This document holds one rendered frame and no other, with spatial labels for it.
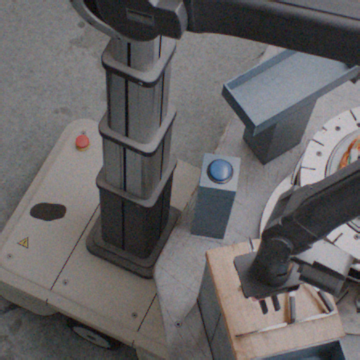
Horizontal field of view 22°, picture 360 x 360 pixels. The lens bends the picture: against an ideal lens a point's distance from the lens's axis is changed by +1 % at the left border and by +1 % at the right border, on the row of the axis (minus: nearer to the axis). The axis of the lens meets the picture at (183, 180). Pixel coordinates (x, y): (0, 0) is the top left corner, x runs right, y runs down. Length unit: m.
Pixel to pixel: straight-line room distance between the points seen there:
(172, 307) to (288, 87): 0.50
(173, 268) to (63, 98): 1.18
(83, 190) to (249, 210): 0.70
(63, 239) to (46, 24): 0.89
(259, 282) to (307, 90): 0.55
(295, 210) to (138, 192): 0.91
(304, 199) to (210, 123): 1.77
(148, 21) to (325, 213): 0.35
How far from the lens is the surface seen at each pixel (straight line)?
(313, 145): 1.69
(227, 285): 1.60
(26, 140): 2.91
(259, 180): 2.00
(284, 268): 1.32
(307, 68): 1.85
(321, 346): 1.62
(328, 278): 1.30
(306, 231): 1.20
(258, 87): 1.82
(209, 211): 1.81
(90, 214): 2.51
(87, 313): 2.44
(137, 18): 0.99
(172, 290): 1.89
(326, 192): 1.14
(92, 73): 3.01
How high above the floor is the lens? 2.58
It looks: 66 degrees down
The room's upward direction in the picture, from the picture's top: 8 degrees clockwise
